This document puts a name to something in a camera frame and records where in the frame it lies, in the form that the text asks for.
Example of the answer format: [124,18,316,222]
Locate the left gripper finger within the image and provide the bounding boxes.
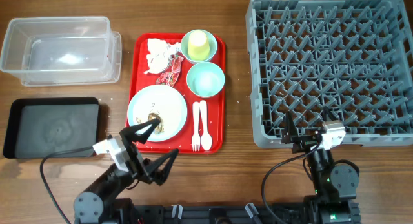
[119,119,161,143]
[146,149,179,185]

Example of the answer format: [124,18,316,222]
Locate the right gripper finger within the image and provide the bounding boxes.
[281,111,299,143]
[322,107,337,122]

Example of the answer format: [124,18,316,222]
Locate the food scraps and rice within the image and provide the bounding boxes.
[135,103,165,135]

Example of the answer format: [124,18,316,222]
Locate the light blue round plate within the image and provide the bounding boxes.
[126,85,188,142]

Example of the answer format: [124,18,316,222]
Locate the red snack wrapper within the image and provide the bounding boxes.
[156,53,185,87]

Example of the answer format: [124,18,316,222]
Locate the white napkin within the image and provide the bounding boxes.
[144,38,181,74]

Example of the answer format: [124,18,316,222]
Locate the green bowl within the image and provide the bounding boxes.
[181,29,217,64]
[186,62,225,98]

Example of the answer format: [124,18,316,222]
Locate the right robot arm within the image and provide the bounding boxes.
[281,107,361,223]

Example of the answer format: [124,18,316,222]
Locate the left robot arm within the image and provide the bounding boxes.
[74,119,179,223]

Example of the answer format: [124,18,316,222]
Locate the grey dishwasher rack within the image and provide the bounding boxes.
[245,0,412,148]

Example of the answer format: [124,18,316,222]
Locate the clear plastic waste bin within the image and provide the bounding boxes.
[1,16,122,87]

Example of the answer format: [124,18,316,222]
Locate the white plastic fork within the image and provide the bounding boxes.
[192,101,201,152]

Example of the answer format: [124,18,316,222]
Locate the white plastic spoon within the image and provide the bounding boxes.
[199,100,212,151]

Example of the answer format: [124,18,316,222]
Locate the red serving tray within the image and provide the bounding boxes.
[128,33,225,155]

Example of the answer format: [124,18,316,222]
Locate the black rectangular tray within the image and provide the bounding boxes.
[3,97,100,159]

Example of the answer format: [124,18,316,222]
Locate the yellow plastic cup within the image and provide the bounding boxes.
[188,30,210,61]

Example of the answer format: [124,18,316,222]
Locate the green bowl under cup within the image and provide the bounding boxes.
[181,29,217,64]

